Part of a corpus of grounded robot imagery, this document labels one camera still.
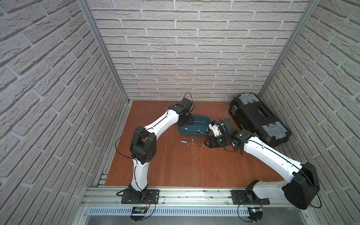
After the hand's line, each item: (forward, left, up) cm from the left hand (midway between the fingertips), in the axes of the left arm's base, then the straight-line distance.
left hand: (192, 120), depth 91 cm
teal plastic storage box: (+1, -6, -10) cm, 12 cm away
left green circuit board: (-49, +30, -16) cm, 60 cm away
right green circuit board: (-50, -32, -14) cm, 61 cm away
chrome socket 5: (-1, -5, -10) cm, 11 cm away
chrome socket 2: (-8, 0, -11) cm, 14 cm away
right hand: (-17, -9, +1) cm, 19 cm away
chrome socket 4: (-19, -5, +2) cm, 20 cm away
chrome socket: (-11, +3, -11) cm, 16 cm away
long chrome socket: (-9, +6, -12) cm, 16 cm away
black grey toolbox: (+2, -38, +5) cm, 39 cm away
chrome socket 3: (-12, -5, -11) cm, 17 cm away
